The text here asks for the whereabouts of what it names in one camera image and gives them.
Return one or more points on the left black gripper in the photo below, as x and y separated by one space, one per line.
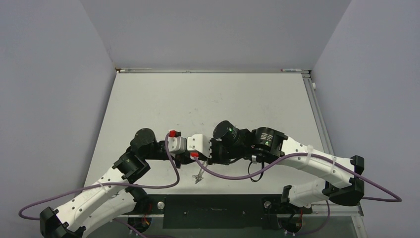
183 157

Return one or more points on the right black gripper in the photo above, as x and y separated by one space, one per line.
214 159

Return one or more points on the silver perforated ring disc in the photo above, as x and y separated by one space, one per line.
199 176

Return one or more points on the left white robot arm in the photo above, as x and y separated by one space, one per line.
116 191

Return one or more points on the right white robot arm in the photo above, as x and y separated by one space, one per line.
336 178

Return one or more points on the red white marker pen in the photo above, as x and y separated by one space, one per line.
291 70

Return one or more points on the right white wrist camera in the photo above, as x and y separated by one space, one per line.
199 145

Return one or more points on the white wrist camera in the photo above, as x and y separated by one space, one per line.
199 145
176 143

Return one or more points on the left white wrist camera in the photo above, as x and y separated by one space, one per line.
176 143

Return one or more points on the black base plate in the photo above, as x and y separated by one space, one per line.
266 211

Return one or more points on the aluminium frame rail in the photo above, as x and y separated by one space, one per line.
310 87

